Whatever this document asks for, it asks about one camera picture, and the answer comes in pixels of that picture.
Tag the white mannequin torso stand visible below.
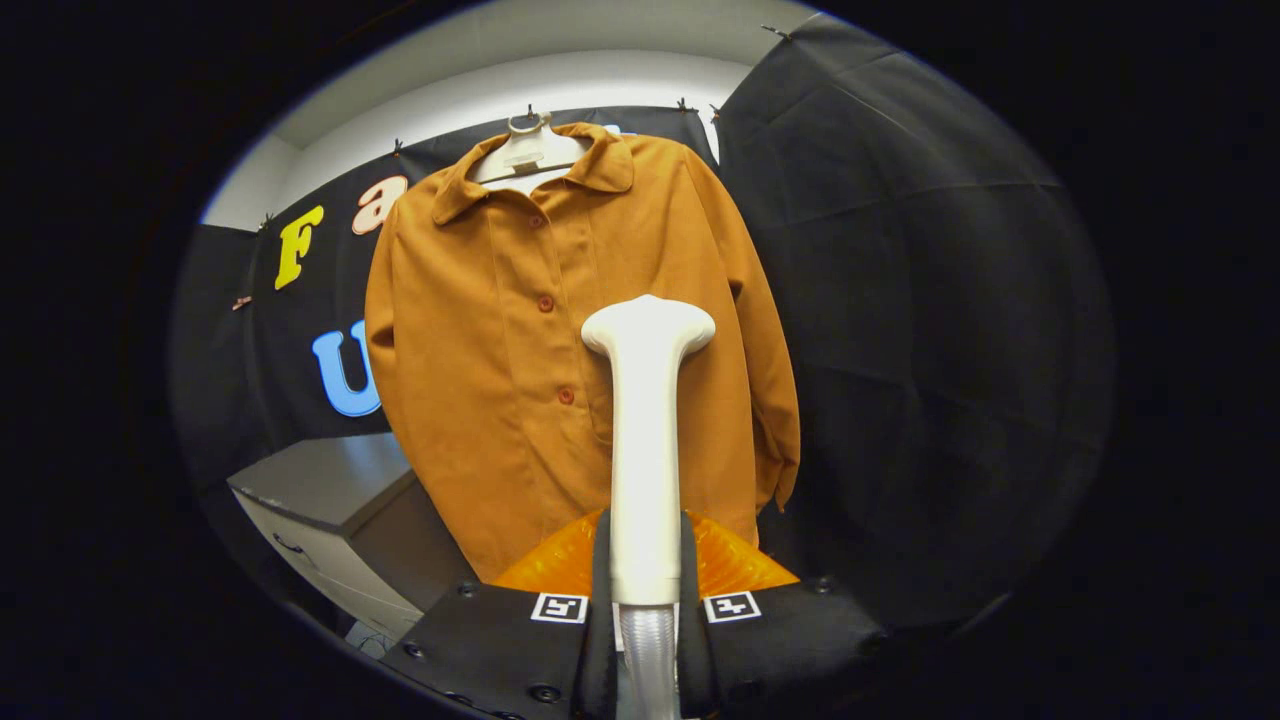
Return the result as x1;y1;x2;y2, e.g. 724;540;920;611
470;113;593;196

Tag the orange button-up shirt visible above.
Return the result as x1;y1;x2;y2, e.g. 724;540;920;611
364;122;801;583

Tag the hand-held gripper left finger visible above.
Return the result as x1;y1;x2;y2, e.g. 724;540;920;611
380;510;618;720

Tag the row of black cloth clips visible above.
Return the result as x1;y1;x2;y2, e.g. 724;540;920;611
257;24;793;233

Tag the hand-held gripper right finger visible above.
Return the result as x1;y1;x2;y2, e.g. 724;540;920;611
678;510;891;720

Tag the grey drawer cabinet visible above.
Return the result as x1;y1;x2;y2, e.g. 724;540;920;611
228;432;476;641

